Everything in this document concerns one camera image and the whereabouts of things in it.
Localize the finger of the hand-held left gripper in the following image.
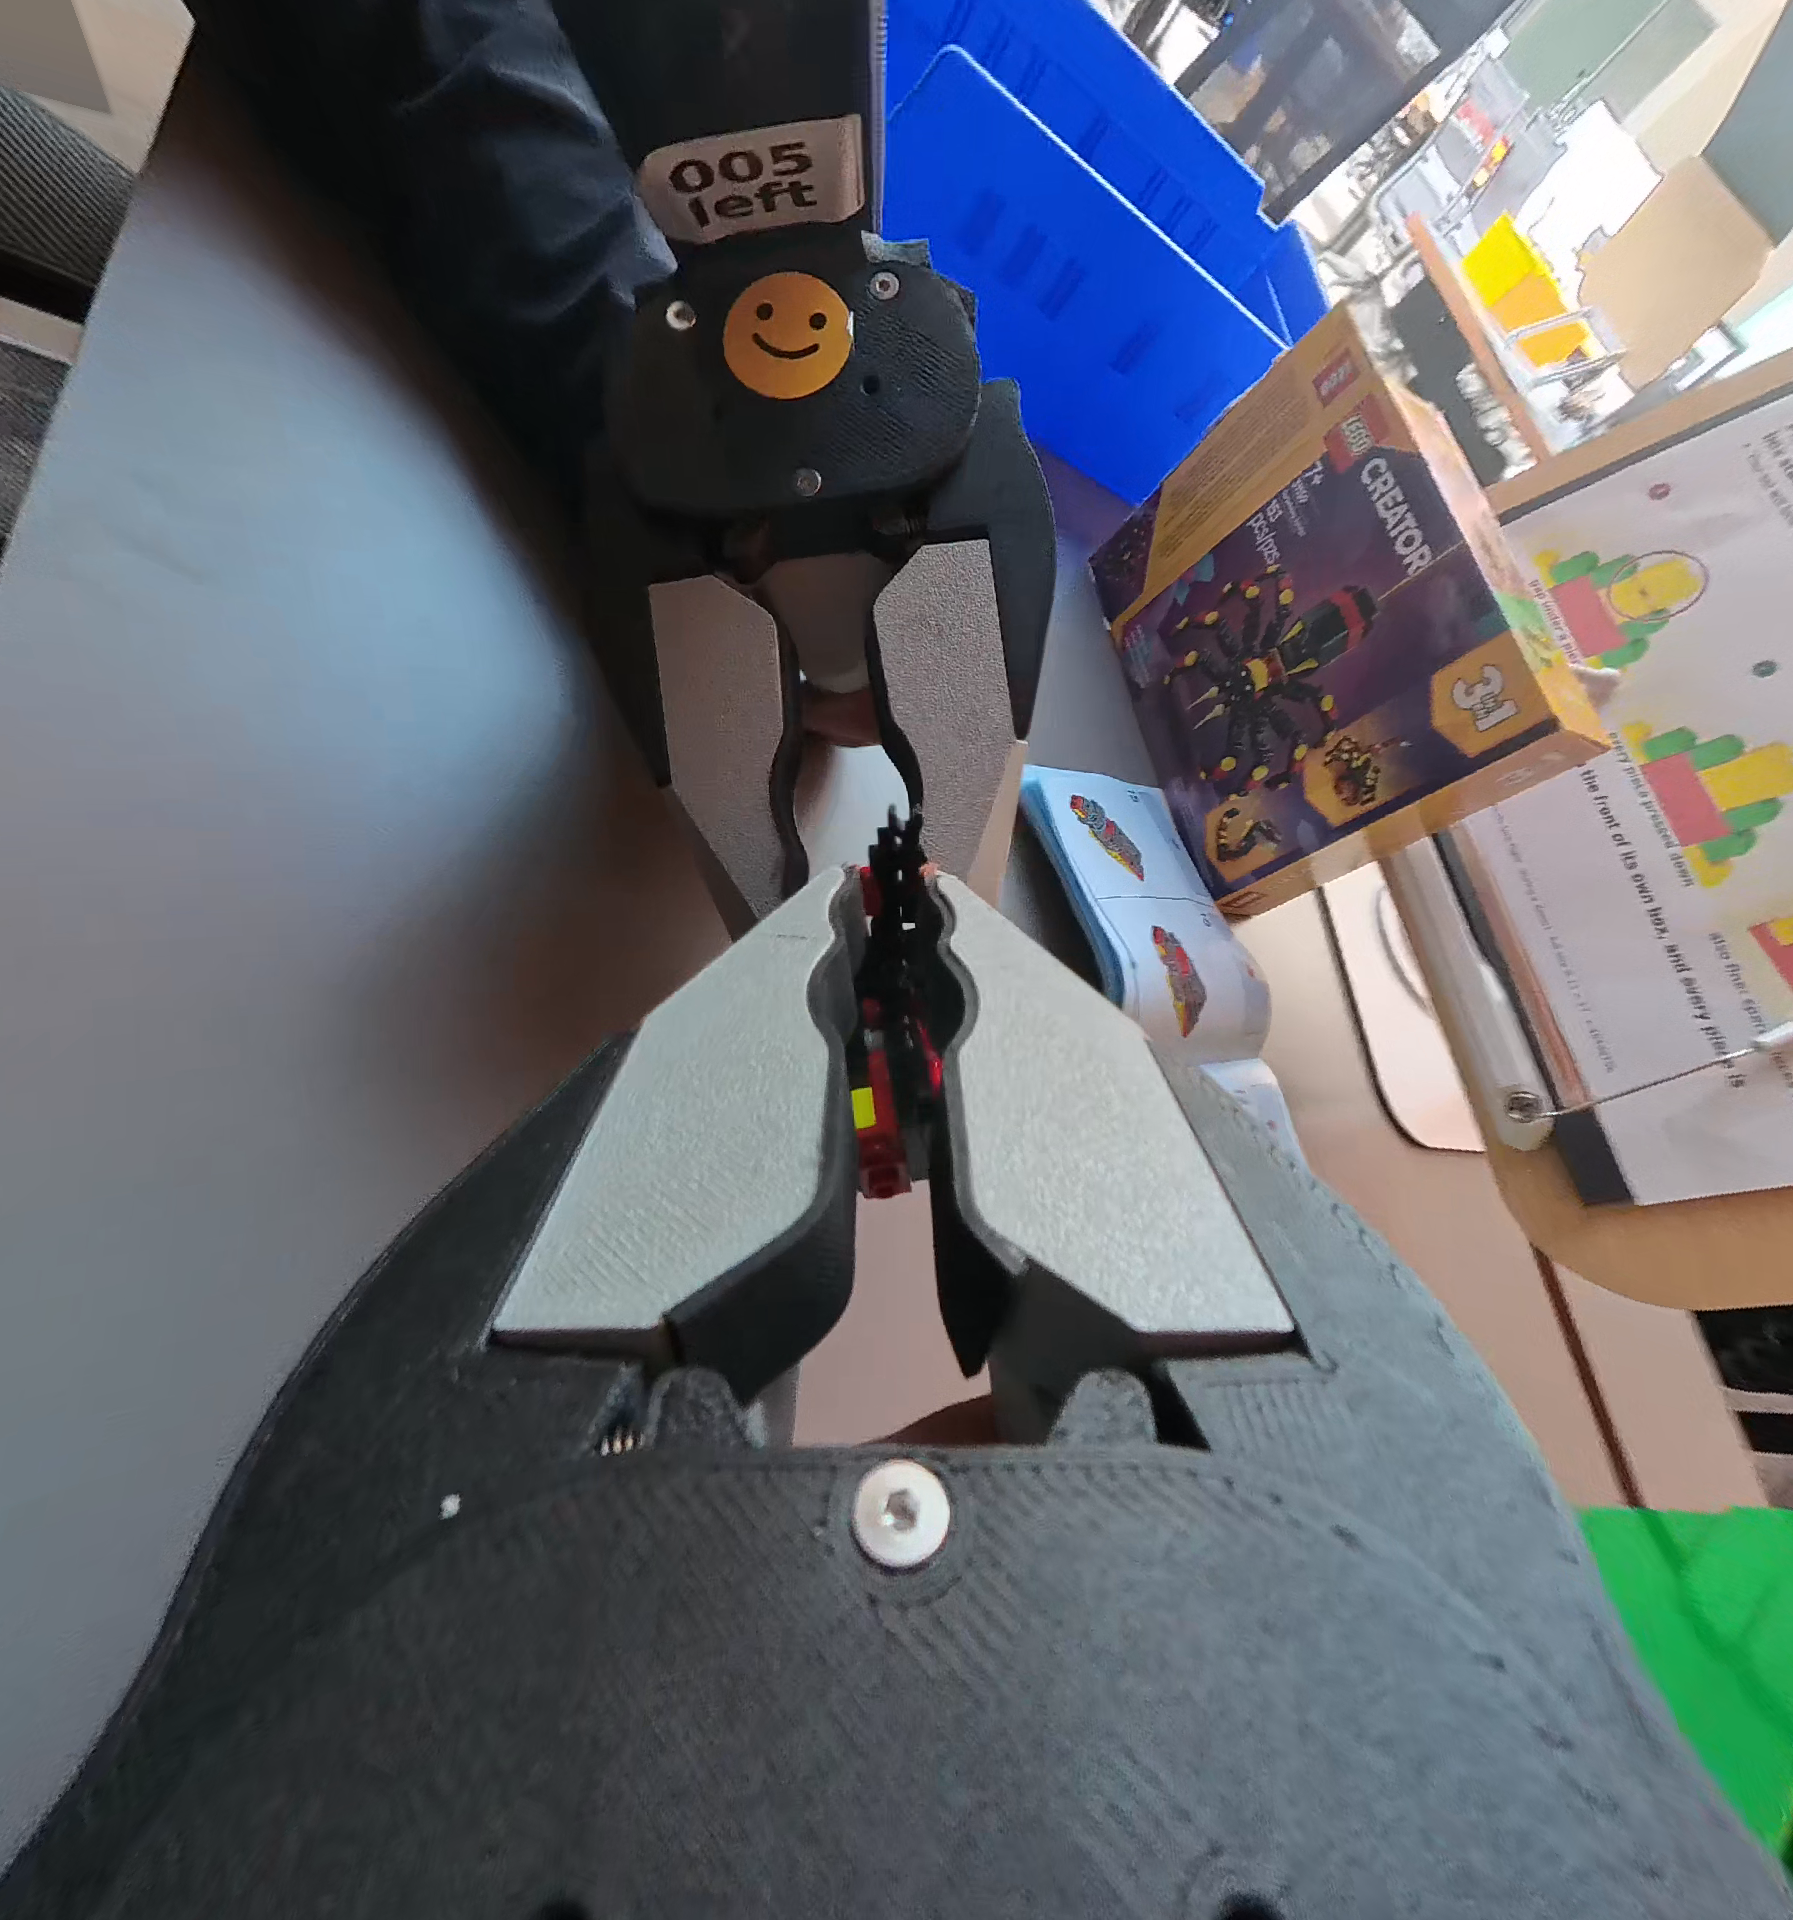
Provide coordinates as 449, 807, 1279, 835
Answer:
862, 533, 1028, 901
648, 573, 815, 935

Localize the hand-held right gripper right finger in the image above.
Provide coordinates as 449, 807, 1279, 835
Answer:
928, 870, 1298, 1380

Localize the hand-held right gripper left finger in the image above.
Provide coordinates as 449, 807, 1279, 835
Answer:
489, 865, 862, 1407

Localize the black red yellow lego model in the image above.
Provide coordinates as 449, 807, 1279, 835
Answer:
843, 802, 945, 1201

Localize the lego instruction booklet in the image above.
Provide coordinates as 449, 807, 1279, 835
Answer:
1019, 764, 1273, 1065

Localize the person's left forearm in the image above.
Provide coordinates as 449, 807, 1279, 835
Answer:
183, 0, 689, 510

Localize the purple lego set box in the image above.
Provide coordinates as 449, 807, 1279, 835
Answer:
1089, 299, 1615, 920

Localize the blue plastic bin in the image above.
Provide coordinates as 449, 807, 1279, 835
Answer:
886, 46, 1330, 506
886, 0, 1273, 250

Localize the white rounded board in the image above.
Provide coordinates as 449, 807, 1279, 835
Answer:
1316, 862, 1491, 1157

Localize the pale metal bar with screw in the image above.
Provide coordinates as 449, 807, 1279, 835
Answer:
1380, 837, 1560, 1153

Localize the wooden board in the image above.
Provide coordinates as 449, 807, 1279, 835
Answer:
1482, 337, 1793, 1313

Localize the printed instruction sheet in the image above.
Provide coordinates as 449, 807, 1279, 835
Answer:
1497, 368, 1793, 1209

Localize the yellow plastic bin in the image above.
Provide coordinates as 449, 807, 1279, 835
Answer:
1459, 209, 1596, 370

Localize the green plastic bin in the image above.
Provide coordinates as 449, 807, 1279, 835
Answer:
1579, 1505, 1793, 1876

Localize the grey office chair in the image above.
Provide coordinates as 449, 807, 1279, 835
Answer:
0, 73, 140, 323

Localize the cardboard box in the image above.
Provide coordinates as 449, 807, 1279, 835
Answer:
1579, 149, 1793, 392

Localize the thin metal wire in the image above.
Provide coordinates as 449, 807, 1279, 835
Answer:
1548, 1011, 1793, 1120

